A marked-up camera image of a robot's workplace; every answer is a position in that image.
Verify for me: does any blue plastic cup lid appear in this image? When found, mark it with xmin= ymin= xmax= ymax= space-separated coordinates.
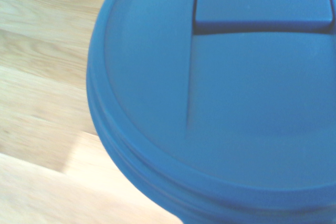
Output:
xmin=86 ymin=0 xmax=336 ymax=224

